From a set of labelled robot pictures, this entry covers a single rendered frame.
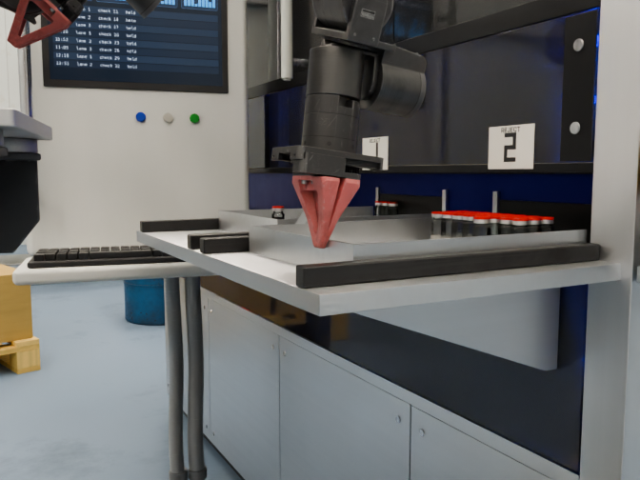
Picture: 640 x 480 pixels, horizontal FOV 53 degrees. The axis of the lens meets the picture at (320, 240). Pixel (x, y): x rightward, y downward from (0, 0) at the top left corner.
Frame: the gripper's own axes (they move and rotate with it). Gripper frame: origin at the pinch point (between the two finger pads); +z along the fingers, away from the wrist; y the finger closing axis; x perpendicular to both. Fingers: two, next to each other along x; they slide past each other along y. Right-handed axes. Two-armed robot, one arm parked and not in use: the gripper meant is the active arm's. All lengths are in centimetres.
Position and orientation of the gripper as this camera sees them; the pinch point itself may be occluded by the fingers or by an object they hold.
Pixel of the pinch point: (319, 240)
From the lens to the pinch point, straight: 67.0
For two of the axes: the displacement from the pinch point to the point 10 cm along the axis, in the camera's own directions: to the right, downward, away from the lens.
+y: 8.6, 0.6, 5.1
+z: -0.9, 9.9, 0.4
